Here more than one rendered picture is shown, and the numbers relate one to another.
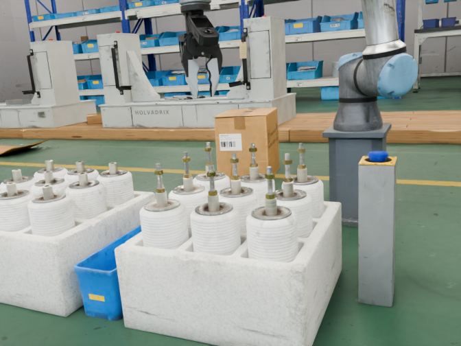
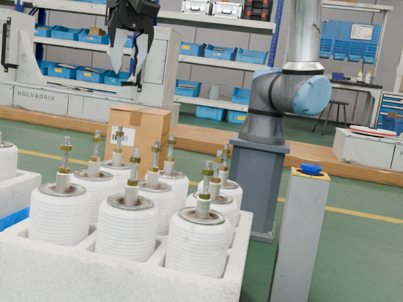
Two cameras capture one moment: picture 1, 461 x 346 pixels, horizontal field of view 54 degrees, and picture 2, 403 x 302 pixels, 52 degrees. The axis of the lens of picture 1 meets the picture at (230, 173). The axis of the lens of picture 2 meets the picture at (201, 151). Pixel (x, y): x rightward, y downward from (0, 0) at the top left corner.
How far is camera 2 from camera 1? 25 cm
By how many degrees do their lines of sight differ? 15
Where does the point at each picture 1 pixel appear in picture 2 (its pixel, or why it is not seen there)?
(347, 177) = (246, 187)
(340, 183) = not seen: hidden behind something
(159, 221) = (57, 209)
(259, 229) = (189, 234)
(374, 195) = (303, 210)
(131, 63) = (22, 43)
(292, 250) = (221, 264)
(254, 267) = (178, 281)
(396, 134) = not seen: hidden behind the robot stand
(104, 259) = not seen: outside the picture
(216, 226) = (133, 223)
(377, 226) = (301, 243)
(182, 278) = (77, 286)
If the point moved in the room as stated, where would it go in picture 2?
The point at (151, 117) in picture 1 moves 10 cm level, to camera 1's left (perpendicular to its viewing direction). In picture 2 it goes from (34, 100) to (20, 98)
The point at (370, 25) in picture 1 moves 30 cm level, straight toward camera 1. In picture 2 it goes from (296, 42) to (320, 26)
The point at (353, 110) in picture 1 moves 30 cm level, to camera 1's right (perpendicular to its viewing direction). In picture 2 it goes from (262, 123) to (348, 133)
